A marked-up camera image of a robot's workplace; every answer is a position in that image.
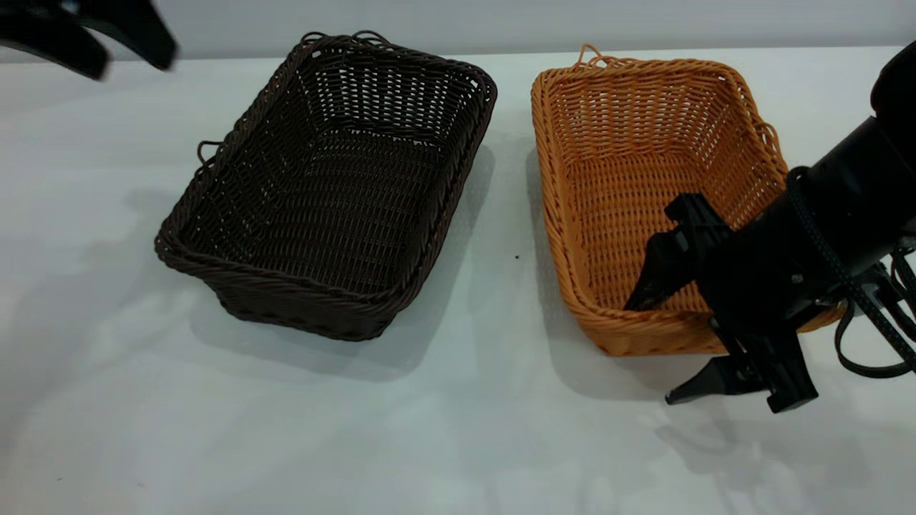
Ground black braided cable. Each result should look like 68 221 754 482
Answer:
787 169 916 374

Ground black smooth looped cable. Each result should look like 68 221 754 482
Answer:
833 247 916 380

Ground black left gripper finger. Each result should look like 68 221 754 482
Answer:
0 9 110 80
75 0 179 72

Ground orange wicker basket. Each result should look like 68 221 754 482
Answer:
530 44 847 357

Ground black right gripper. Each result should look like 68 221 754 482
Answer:
623 170 870 415

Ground black wicker basket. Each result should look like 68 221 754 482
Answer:
155 31 498 342

